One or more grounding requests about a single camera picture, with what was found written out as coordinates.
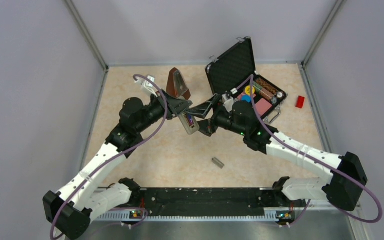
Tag red toy block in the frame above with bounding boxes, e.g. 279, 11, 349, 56
295, 95, 306, 109

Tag red playing card deck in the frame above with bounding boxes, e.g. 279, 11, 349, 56
255, 98, 273, 117

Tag purple cable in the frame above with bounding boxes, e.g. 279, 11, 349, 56
235, 74, 384, 229
49, 74, 169, 240

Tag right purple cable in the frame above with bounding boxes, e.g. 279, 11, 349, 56
235, 74, 384, 229

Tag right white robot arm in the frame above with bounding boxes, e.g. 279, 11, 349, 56
187, 94, 368, 212

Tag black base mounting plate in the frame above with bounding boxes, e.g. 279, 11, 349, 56
121, 187, 306, 217

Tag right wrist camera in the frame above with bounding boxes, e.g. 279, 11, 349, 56
221, 88, 238, 113

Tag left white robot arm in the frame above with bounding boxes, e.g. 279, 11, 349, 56
42, 90, 193, 240

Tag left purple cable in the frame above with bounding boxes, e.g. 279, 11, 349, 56
49, 74, 169, 240

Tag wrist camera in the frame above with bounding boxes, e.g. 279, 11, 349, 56
133, 75, 158, 97
221, 88, 238, 113

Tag brown metronome with clear cover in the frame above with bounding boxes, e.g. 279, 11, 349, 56
165, 67, 191, 100

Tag black poker chip case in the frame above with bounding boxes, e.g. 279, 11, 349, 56
205, 36, 288, 125

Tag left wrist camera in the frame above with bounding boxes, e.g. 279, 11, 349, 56
133, 75, 158, 97

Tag beige remote control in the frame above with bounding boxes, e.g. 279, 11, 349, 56
178, 112, 200, 135

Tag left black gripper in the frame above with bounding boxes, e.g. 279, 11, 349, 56
136, 88, 193, 133

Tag beige battery cover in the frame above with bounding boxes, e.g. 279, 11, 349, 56
211, 157, 225, 169

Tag aluminium frame rail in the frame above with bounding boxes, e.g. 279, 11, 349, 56
59, 188, 362, 223

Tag purple blue battery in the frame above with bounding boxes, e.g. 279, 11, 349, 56
186, 114, 194, 127

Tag yellow big blind chip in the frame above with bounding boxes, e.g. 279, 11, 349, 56
243, 85, 255, 96

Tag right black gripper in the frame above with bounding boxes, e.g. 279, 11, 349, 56
186, 94, 248, 137

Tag blue poker chip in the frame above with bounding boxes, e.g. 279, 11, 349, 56
240, 95, 252, 103

